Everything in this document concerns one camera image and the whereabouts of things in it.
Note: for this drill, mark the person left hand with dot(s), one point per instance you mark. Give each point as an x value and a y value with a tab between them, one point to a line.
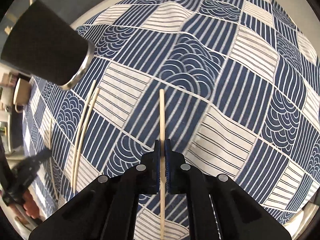
30	206

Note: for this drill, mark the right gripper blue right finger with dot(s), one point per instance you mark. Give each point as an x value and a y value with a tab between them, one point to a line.
218	208

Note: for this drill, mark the black cylindrical utensil holder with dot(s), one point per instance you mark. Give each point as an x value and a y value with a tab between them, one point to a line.
43	44

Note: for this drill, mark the beige ceramic mug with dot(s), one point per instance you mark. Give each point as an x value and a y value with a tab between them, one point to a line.
21	94

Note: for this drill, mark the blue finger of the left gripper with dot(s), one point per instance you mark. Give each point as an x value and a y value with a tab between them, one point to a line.
35	158

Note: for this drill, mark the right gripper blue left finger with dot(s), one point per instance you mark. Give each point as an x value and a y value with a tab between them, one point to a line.
107	207

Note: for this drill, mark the blue patterned tablecloth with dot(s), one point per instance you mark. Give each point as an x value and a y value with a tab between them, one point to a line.
241	82

